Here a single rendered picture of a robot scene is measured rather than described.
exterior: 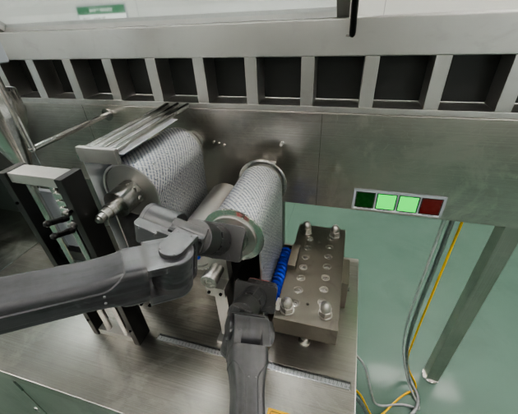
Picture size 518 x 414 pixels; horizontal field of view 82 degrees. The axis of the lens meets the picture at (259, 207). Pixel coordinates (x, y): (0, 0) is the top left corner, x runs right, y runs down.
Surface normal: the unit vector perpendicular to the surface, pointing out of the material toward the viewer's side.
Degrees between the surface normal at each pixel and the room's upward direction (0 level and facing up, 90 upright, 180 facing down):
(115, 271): 7
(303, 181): 90
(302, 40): 90
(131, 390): 0
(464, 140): 90
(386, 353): 0
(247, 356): 21
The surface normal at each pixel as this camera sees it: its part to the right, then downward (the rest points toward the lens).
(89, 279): 0.08, -0.78
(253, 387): 0.29, -0.73
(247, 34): -0.28, 0.55
